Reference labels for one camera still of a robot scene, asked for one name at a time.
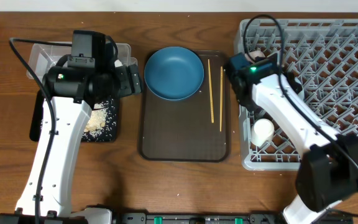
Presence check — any clear plastic bin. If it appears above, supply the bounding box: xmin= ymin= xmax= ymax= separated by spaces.
xmin=28 ymin=43 xmax=137 ymax=81

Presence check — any dark brown serving tray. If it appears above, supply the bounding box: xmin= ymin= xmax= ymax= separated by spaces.
xmin=138 ymin=50 xmax=231 ymax=162

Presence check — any black plastic tray bin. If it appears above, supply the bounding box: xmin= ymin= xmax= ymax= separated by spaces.
xmin=29 ymin=92 xmax=120 ymax=142

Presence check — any white bowl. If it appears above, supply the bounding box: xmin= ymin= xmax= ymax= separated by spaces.
xmin=245 ymin=50 xmax=265 ymax=63

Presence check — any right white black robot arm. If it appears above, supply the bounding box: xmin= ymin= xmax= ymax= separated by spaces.
xmin=225 ymin=62 xmax=358 ymax=223

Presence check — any white cup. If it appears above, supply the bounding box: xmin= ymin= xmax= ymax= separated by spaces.
xmin=251 ymin=118 xmax=275 ymax=147

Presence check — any light blue bowl with food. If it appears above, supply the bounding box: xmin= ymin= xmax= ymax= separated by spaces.
xmin=295 ymin=78 xmax=305 ymax=100

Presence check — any blue plate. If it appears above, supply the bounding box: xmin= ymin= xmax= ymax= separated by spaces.
xmin=144 ymin=47 xmax=204 ymax=101

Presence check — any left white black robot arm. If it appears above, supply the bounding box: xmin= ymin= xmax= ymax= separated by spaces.
xmin=0 ymin=64 xmax=142 ymax=223

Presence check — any wooden chopstick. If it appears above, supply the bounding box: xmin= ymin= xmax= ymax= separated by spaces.
xmin=219 ymin=67 xmax=224 ymax=132
xmin=208 ymin=59 xmax=214 ymax=123

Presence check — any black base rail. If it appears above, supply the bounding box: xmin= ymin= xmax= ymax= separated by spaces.
xmin=0 ymin=207 xmax=354 ymax=224

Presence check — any spilled rice food waste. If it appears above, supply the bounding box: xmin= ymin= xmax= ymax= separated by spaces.
xmin=81 ymin=99 xmax=119 ymax=142

